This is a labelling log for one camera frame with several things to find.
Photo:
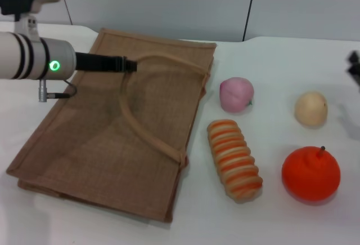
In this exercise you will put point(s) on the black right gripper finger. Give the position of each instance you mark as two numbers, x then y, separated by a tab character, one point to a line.
355	74
354	57

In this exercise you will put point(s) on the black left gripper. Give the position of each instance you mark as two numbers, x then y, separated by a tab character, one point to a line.
98	62

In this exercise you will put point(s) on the brown jute handbag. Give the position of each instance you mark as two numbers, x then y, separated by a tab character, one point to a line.
112	132

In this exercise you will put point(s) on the pink peach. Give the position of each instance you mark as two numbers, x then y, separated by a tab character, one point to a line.
236	95

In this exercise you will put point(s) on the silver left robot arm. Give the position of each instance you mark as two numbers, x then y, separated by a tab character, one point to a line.
31	57

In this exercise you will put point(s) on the beige pear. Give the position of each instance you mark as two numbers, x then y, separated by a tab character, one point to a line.
310	109

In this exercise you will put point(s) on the orange persimmon with stem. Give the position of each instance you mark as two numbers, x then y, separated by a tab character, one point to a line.
310	174

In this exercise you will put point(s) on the orange striped bread loaf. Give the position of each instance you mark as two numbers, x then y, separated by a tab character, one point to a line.
234	160

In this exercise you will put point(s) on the dark vertical wall strip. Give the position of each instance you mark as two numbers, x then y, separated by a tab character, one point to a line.
250	8

